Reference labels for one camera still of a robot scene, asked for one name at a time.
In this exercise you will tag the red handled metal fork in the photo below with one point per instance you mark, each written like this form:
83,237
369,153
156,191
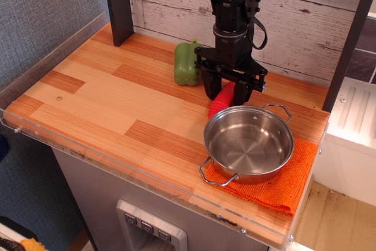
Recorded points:
223,100

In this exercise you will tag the white toy sink unit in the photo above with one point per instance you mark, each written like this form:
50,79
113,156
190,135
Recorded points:
346,158

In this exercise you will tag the green toy bell pepper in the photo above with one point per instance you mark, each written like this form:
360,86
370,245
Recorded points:
185,72

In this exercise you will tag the stainless steel pot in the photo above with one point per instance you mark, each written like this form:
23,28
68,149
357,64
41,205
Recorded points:
247,144

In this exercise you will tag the dark right shelf post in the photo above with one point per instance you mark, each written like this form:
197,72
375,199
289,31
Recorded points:
349,46

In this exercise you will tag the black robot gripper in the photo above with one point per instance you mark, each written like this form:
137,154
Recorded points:
231,59

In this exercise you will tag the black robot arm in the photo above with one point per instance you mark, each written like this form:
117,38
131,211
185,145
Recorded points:
230,15

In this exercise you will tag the clear acrylic edge guard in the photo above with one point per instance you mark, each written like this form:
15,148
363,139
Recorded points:
154,160

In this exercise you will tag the yellow object at corner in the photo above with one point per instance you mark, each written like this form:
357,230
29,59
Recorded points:
32,245

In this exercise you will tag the orange woven cloth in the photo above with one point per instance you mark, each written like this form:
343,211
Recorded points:
283,192

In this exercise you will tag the grey toy fridge cabinet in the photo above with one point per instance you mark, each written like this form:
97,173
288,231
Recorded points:
97,193

